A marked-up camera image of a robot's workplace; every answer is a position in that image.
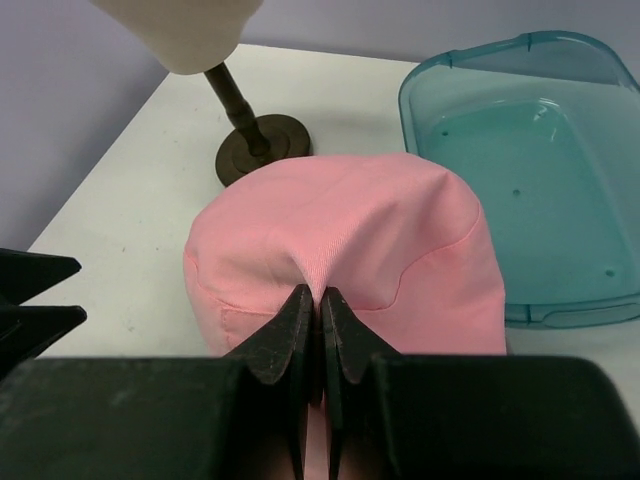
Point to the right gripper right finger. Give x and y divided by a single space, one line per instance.
401 416

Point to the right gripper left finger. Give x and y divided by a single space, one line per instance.
240 416

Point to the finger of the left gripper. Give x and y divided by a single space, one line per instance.
25 275
27 331

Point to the dark round mannequin stand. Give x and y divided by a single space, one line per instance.
256 141

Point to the cream fabric mannequin head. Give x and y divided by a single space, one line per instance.
186 36

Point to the teal transparent plastic tray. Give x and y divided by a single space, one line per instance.
544 127

